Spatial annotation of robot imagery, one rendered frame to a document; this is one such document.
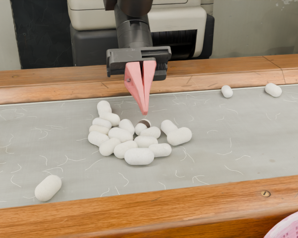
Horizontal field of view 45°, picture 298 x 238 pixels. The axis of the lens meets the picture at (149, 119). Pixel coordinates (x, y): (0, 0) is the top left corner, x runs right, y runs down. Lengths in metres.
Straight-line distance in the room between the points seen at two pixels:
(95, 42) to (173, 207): 1.06
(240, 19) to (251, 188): 2.50
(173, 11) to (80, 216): 0.83
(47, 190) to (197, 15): 0.81
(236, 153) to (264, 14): 2.49
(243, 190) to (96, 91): 0.36
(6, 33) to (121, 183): 2.17
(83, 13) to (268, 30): 1.93
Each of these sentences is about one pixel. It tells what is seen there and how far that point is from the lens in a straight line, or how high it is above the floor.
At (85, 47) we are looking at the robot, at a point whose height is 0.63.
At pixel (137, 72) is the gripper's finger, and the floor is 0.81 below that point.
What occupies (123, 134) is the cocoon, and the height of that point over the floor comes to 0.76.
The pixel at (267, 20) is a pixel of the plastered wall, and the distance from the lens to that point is 2.98.
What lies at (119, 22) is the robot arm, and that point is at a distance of 0.63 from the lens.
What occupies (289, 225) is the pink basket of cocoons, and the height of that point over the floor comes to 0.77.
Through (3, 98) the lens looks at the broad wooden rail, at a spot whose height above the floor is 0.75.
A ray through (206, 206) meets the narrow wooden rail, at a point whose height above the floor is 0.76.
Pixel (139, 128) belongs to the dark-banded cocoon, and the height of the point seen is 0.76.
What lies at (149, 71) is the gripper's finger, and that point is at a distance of 0.56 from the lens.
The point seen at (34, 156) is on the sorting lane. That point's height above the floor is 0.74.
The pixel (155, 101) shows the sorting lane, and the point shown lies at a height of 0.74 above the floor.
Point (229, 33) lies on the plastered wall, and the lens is 2.85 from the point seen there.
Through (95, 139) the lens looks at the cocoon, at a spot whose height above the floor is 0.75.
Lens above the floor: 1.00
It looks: 27 degrees down
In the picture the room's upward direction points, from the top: straight up
